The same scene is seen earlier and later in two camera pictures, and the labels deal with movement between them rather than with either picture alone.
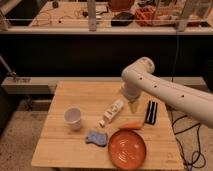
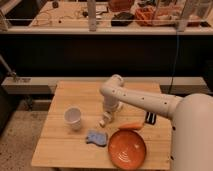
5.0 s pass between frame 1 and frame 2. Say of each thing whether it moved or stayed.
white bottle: stayed
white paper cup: stayed
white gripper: moved
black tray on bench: stayed
